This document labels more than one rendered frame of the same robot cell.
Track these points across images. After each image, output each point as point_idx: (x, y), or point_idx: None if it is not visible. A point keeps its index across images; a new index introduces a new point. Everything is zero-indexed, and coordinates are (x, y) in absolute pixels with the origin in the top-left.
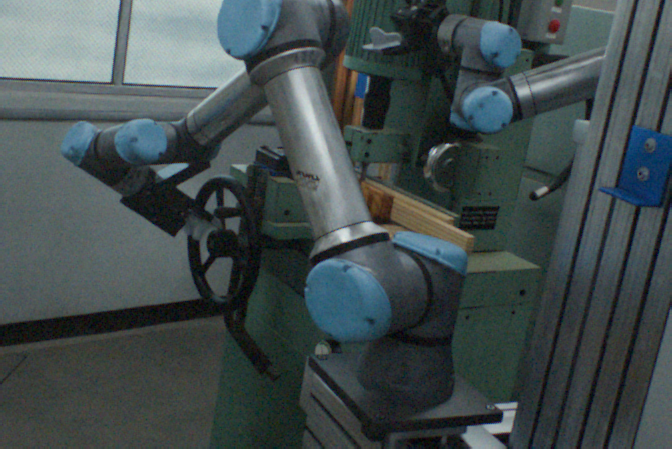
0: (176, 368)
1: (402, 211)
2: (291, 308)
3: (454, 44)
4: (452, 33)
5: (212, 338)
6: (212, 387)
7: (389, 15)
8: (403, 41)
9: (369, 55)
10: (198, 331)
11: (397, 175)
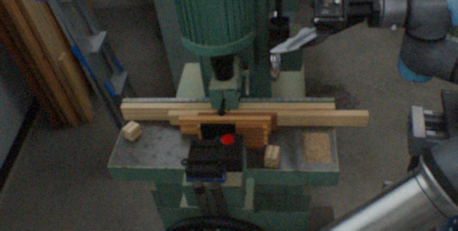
0: (46, 229)
1: (290, 118)
2: (245, 219)
3: (409, 23)
4: (406, 16)
5: (31, 187)
6: (81, 220)
7: None
8: (317, 30)
9: (231, 37)
10: (17, 190)
11: (247, 89)
